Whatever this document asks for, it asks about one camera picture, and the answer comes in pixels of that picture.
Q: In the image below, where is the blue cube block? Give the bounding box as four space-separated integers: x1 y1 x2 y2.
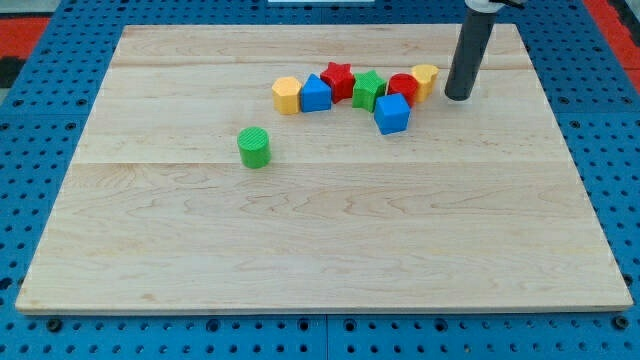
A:
374 93 411 135

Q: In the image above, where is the yellow hexagon block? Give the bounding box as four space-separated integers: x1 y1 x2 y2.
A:
272 77 302 115

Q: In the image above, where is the green cylinder block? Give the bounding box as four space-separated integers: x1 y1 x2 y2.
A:
237 127 271 169

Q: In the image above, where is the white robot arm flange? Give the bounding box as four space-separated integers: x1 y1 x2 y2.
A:
465 0 527 14

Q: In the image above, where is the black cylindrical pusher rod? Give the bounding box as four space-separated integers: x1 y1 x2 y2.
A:
445 8 497 101

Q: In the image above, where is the green star block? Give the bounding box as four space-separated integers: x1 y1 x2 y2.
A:
352 70 387 113

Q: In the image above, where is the red star block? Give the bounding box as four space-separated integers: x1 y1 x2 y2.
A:
320 62 355 104

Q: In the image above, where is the red cylinder block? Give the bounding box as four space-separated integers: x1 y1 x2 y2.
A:
387 73 419 108

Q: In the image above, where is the blue triangle block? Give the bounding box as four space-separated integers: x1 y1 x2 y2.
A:
300 74 332 112

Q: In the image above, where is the yellow heart block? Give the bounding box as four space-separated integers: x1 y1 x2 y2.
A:
411 64 439 103

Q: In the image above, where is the light wooden board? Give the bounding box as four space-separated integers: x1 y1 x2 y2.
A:
16 24 633 315

